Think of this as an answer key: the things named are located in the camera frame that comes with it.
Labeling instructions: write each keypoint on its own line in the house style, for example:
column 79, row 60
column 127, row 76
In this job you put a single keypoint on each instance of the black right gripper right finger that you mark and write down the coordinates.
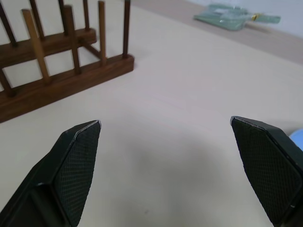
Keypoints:
column 272, row 170

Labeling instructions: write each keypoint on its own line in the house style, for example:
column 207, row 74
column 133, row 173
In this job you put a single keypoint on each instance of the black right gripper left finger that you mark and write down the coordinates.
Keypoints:
column 71, row 175

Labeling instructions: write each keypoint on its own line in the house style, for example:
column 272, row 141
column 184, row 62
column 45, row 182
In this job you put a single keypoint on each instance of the wooden dish rack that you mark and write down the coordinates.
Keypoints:
column 59, row 78

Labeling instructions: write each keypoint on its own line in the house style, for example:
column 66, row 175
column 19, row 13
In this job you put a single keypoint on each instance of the light blue object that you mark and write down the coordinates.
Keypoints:
column 297, row 139

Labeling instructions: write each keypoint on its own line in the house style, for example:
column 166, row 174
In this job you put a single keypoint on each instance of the clear green plastic bag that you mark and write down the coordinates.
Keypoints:
column 233, row 17

